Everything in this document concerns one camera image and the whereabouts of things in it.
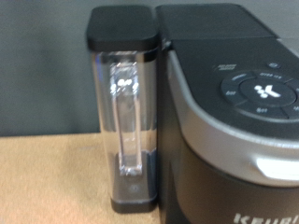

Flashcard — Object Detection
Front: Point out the black Keurig coffee machine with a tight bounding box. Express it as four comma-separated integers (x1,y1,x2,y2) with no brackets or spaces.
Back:
155,3,299,224

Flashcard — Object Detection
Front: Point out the clear water reservoir black lid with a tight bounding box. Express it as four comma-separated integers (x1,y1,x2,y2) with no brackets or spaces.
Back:
86,5,162,215

